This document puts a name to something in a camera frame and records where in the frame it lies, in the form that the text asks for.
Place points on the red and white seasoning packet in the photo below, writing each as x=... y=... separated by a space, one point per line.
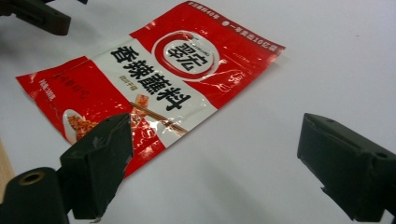
x=174 y=77

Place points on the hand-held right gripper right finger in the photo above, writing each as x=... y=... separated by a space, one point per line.
x=345 y=168

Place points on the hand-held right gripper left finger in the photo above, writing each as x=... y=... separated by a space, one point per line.
x=93 y=168

